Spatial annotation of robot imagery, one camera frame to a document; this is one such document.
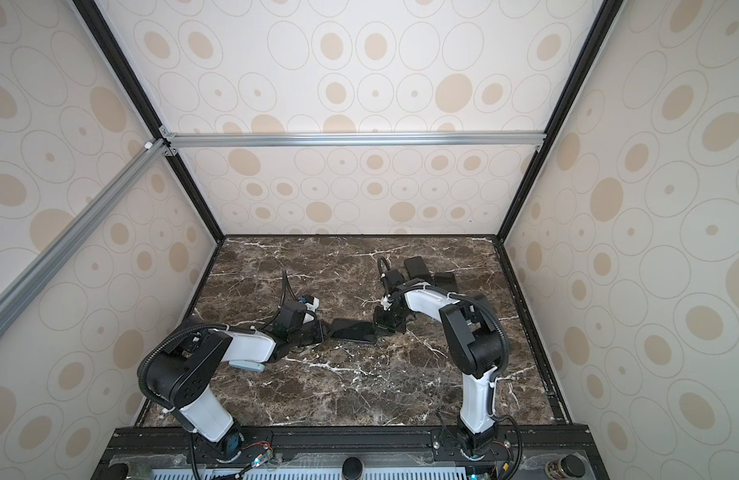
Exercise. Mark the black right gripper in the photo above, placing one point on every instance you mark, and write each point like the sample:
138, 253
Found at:
377, 316

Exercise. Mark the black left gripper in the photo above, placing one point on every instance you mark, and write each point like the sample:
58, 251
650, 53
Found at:
318, 334

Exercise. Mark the blue-edged phone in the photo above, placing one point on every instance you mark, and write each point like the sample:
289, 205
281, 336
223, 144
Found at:
351, 330

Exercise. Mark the black phone with pink case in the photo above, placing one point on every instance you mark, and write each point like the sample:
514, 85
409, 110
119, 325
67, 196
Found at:
417, 269

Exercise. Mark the silver-edged black phone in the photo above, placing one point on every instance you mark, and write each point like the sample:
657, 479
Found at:
446, 281

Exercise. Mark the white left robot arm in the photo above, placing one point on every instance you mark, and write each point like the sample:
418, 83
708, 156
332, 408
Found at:
177, 373

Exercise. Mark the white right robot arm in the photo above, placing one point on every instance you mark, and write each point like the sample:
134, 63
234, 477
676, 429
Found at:
477, 344

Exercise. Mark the light blue stapler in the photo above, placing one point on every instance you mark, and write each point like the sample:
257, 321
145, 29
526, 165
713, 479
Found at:
247, 365

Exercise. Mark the black knob centre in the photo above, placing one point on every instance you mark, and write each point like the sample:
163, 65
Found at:
352, 469

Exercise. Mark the brown-capped jar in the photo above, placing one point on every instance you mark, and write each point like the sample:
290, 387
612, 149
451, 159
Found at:
566, 467

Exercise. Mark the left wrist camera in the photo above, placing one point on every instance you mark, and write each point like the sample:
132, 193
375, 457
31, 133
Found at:
294, 313

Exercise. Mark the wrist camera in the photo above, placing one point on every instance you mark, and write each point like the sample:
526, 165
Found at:
294, 313
391, 280

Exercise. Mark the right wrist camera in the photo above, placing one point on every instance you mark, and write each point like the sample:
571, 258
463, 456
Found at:
391, 280

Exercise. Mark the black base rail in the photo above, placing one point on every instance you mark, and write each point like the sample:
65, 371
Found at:
400, 452

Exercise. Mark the silver aluminium rail back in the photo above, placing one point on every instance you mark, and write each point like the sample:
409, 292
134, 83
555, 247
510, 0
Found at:
371, 139

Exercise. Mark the silver aluminium rail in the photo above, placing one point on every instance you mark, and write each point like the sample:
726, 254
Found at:
23, 290
371, 139

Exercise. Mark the silver aluminium rail left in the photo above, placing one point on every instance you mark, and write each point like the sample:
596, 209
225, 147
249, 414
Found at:
23, 290

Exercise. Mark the black corner frame post right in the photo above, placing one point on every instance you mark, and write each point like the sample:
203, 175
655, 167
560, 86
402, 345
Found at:
583, 64

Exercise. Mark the black corner frame post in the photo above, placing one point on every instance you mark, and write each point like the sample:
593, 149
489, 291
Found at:
583, 64
92, 17

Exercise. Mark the black corner frame post left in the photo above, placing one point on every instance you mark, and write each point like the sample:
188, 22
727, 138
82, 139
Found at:
92, 17

